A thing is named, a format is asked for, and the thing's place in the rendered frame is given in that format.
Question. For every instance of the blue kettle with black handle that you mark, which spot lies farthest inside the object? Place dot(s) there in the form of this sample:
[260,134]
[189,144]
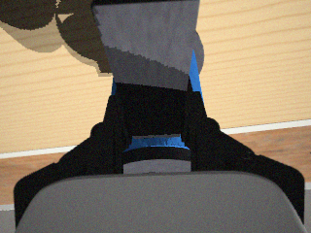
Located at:
[149,46]

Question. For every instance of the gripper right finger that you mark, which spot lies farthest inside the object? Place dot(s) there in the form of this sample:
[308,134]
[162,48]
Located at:
[213,150]

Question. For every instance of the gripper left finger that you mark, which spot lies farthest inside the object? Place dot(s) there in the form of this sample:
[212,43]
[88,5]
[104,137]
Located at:
[99,154]

